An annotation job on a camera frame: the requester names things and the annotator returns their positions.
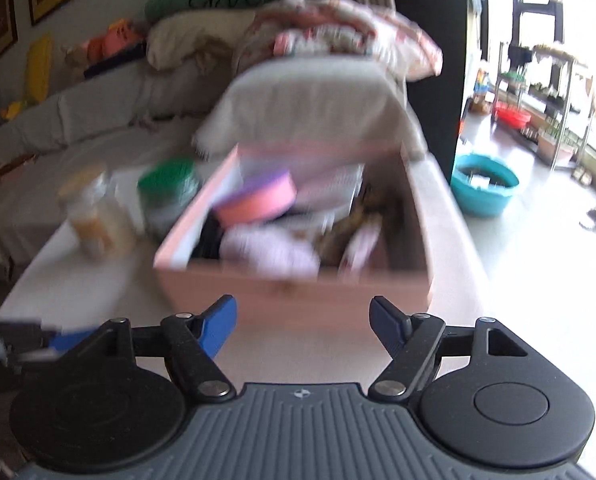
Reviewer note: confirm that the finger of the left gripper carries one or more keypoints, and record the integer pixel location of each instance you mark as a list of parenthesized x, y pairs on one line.
[(19, 338)]

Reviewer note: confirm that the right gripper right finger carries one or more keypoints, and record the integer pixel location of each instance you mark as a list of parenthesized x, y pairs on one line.
[(412, 342)]

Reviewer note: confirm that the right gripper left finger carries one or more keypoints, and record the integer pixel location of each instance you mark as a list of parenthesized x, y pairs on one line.
[(192, 342)]

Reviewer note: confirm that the pink patterned small cloth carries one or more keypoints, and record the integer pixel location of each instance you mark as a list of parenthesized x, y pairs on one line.
[(361, 246)]

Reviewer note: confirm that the lilac soft cloth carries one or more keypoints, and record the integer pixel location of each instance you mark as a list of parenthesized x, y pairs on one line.
[(269, 251)]

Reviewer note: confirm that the pink storage box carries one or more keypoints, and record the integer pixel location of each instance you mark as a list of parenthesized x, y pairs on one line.
[(302, 235)]

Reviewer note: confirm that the pink purple round container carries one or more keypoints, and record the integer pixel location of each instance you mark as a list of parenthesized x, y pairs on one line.
[(260, 199)]

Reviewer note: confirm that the green lidded jar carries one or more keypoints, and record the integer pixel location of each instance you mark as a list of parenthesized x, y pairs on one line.
[(164, 192)]

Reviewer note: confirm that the teal basin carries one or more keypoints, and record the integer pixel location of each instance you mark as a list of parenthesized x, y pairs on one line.
[(482, 185)]

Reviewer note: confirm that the beige sofa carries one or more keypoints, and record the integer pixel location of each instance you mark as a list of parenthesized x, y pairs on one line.
[(136, 115)]

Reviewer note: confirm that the red basin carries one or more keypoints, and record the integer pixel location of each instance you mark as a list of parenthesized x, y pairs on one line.
[(511, 116)]

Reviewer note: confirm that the metal shelf rack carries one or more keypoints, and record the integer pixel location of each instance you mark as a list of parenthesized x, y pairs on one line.
[(558, 90)]

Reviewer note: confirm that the cream blanket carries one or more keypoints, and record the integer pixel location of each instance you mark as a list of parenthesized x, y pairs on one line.
[(208, 36)]

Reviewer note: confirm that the orange pink plush toy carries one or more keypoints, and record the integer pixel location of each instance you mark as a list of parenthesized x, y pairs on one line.
[(119, 36)]

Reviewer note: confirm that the pink floral blanket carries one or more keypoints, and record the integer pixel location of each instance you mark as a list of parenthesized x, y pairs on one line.
[(299, 28)]

